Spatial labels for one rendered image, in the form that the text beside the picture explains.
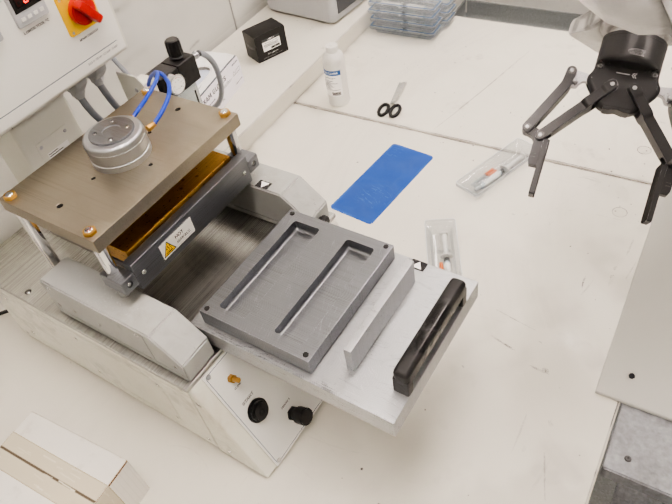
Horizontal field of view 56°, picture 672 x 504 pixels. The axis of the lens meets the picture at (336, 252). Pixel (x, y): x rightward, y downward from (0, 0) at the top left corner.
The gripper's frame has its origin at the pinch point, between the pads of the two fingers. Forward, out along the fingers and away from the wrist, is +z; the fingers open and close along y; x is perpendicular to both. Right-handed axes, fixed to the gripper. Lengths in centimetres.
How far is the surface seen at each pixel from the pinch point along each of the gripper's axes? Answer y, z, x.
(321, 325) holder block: -25.2, 23.6, -10.8
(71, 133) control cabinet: -72, 9, -4
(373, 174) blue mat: -39, -3, 43
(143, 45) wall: -101, -20, 44
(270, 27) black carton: -78, -34, 58
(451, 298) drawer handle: -11.9, 16.3, -8.7
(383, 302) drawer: -19.1, 18.9, -9.9
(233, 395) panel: -36, 37, -4
